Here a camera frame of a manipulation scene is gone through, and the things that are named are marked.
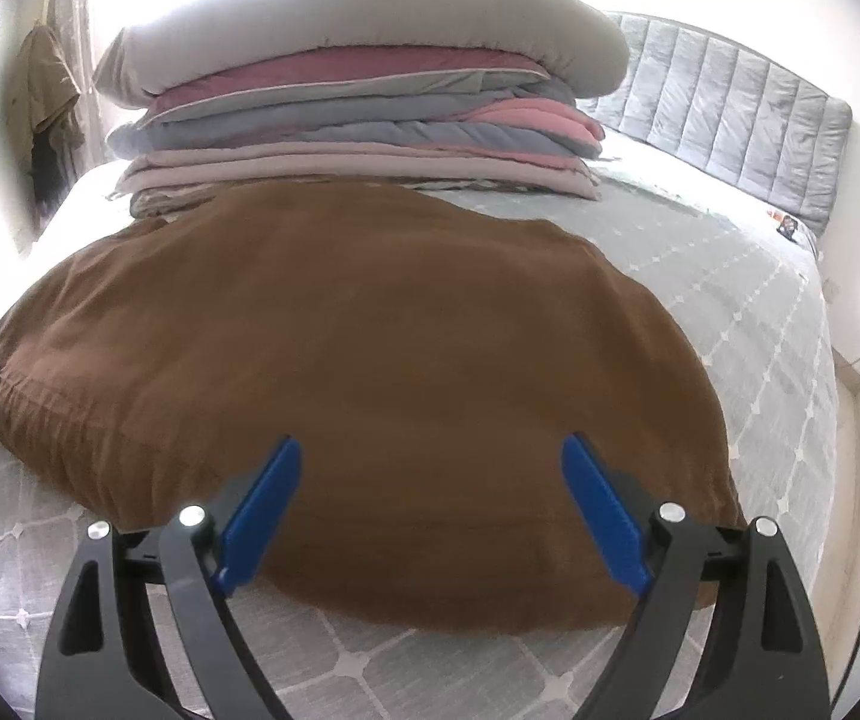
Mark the small dark printed packet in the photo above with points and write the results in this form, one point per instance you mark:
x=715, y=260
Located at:
x=787, y=226

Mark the hanging khaki garment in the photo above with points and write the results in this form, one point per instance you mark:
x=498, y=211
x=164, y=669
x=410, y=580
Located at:
x=48, y=82

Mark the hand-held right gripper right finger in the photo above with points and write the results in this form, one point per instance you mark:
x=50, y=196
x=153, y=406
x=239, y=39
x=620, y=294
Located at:
x=606, y=517

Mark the grey-blue folded quilt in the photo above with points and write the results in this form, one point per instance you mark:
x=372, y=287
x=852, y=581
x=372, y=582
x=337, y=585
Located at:
x=287, y=118

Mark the brown coat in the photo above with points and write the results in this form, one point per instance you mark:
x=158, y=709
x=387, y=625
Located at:
x=362, y=352

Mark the maroon folded quilt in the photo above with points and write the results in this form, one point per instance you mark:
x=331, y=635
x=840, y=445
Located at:
x=310, y=67

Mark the grey padded headboard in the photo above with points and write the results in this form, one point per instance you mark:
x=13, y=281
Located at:
x=737, y=112

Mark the pink folded quilt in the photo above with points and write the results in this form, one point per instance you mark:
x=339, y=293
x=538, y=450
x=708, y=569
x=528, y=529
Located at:
x=542, y=120

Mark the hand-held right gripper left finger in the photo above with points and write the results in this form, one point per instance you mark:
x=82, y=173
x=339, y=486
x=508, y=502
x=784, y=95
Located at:
x=261, y=517

